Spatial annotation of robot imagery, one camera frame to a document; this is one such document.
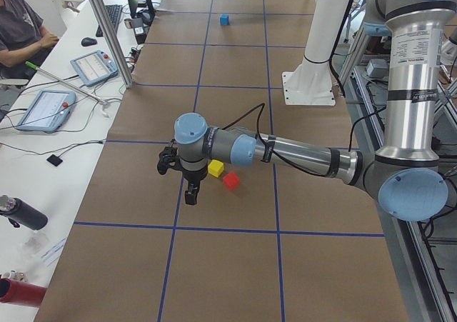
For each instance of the grey power adapter box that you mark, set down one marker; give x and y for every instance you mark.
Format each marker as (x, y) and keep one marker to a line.
(377, 68)

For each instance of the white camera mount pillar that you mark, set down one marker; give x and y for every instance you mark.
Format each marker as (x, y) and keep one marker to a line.
(310, 84)

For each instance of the blue cube block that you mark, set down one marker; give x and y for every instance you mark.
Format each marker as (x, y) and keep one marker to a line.
(224, 20)

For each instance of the blue teach pendant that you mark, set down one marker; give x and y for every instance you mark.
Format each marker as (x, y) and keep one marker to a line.
(48, 111)
(94, 68)

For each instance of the near blue teach pendant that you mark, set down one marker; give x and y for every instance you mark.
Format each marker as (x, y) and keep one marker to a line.
(48, 111)

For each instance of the small black square pad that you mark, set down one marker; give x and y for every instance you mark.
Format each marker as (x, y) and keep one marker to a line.
(54, 160)

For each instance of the red cube block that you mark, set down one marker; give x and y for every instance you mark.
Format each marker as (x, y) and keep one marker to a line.
(231, 181)

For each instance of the metal rod with green tip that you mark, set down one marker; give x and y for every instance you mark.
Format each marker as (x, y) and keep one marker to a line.
(66, 83)

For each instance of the black keyboard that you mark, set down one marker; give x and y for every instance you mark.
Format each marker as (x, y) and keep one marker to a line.
(114, 12)

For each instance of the red cylinder bottle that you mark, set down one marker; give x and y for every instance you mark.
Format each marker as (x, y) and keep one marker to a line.
(21, 293)

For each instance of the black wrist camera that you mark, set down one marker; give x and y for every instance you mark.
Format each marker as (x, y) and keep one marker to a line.
(168, 159)

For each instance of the black computer mouse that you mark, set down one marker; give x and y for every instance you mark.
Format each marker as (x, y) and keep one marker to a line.
(87, 41)

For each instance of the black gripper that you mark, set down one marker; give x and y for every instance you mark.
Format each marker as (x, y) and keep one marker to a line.
(193, 175)

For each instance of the far blue teach pendant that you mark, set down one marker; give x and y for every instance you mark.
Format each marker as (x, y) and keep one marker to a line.
(94, 68)

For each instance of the aluminium side frame rail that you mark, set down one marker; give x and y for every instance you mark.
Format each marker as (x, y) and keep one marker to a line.
(410, 171)

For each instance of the yellow cube block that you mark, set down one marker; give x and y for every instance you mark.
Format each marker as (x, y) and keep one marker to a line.
(216, 168)

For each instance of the black water bottle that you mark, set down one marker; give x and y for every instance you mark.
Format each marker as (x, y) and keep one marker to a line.
(19, 213)

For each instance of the aluminium frame post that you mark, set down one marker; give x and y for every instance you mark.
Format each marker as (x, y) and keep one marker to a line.
(110, 36)

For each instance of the seated person in grey shirt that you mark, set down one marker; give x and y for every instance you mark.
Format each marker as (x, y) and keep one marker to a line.
(23, 38)

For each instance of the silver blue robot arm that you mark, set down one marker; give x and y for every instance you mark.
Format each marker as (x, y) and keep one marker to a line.
(416, 27)

